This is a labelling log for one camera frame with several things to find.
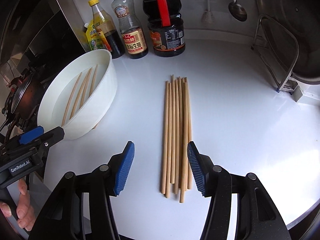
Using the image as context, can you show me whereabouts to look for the curved wooden chopstick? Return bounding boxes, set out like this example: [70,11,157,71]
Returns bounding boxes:
[80,67,92,108]

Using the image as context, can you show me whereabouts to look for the wooden chopstick seven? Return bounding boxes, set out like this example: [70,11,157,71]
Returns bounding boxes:
[184,77,192,190]

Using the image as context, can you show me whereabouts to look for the wooden chopstick two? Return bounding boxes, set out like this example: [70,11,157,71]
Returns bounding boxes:
[165,82,172,198]

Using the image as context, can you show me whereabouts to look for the wooden chopstick three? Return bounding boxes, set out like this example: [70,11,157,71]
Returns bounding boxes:
[171,75,176,184]

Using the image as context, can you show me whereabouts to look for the wooden chopstick four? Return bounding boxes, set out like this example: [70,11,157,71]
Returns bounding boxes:
[174,80,180,194]

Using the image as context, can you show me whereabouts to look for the wooden chopstick six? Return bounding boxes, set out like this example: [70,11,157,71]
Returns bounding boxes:
[180,81,188,203]

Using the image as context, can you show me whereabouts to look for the wooden chopstick one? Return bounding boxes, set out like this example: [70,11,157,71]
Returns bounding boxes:
[161,81,169,194]

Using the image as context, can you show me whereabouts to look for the wooden chopstick five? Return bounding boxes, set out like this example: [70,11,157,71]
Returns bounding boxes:
[177,77,183,188]

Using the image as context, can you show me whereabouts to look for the left hand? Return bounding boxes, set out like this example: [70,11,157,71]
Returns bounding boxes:
[16,178,36,231]

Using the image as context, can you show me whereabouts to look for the black frying pan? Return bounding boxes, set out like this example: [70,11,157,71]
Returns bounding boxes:
[1,74,44,129]

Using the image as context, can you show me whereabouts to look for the white oval container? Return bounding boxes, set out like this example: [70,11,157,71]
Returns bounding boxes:
[37,49,118,140]

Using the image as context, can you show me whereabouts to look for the yellow cap vinegar bottle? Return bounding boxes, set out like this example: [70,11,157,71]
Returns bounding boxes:
[88,0,125,59]

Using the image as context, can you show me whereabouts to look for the light soy sauce bottle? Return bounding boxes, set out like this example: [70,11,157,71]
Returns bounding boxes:
[111,0,149,59]

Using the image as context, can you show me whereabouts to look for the metal lid rack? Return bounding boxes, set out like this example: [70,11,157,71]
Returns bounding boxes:
[251,14,300,95]

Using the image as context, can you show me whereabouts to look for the large dark soy sauce jug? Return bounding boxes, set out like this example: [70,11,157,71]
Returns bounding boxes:
[143,0,185,57]

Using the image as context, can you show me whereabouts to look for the white hanging brush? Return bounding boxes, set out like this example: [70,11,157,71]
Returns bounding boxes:
[201,0,215,24]

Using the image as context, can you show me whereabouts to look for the dark pot lid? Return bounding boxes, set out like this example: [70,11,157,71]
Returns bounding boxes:
[257,0,319,85]

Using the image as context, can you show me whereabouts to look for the metal ladle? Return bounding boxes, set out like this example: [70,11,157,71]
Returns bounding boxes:
[228,0,247,22]

